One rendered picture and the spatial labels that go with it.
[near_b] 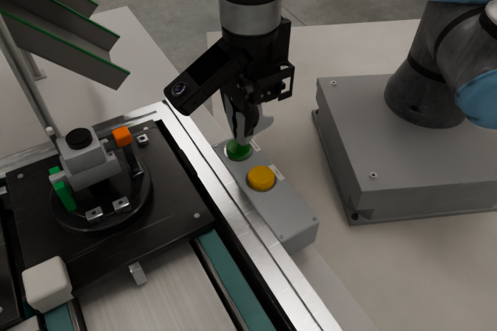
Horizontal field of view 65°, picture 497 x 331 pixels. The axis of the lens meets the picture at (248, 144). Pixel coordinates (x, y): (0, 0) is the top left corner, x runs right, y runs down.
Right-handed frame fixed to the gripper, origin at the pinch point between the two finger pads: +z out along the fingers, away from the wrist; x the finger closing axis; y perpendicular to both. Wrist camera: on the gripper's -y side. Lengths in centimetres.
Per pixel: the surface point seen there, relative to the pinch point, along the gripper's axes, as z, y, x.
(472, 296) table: 12.4, 19.7, -35.1
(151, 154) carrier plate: 1.5, -12.7, 5.6
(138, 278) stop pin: 4.0, -21.7, -11.8
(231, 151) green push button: 1.3, -1.5, -0.6
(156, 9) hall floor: 99, 59, 230
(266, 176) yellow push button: 1.2, 0.5, -7.8
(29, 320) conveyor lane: 2.4, -34.4, -10.9
